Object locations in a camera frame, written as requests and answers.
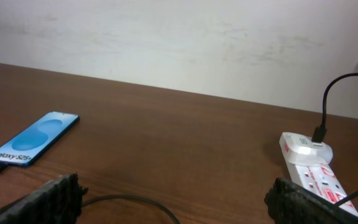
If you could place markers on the blue Galaxy smartphone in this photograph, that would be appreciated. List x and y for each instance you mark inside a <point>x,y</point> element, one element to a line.
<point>27,146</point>

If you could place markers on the white power strip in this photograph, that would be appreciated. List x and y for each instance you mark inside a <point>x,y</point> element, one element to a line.
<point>320,180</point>

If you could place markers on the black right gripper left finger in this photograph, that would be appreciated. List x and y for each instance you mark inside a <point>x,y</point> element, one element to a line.
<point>58,201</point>

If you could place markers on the white USB charger plug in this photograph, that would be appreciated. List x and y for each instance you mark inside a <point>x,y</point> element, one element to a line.
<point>300,150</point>

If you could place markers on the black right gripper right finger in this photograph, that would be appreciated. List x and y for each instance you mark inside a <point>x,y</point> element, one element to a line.
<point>289,203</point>

